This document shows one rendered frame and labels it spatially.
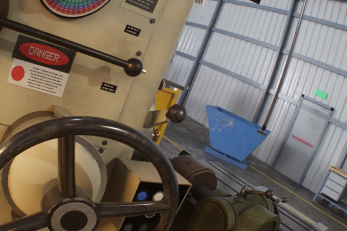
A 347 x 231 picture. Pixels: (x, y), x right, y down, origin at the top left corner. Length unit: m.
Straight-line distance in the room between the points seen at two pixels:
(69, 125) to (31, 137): 0.06
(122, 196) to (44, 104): 0.26
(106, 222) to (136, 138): 0.38
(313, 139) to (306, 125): 0.47
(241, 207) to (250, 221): 0.07
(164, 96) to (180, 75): 8.27
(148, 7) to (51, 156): 0.35
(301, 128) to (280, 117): 0.89
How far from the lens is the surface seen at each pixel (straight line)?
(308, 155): 8.14
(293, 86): 8.83
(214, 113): 6.97
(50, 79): 0.60
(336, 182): 6.97
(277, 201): 1.13
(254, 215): 0.84
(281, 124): 8.75
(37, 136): 0.37
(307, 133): 8.23
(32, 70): 0.59
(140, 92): 0.69
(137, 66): 0.59
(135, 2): 0.64
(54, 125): 0.37
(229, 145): 6.91
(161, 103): 3.80
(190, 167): 1.01
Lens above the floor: 1.57
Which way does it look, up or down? 8 degrees down
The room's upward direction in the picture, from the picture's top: 22 degrees clockwise
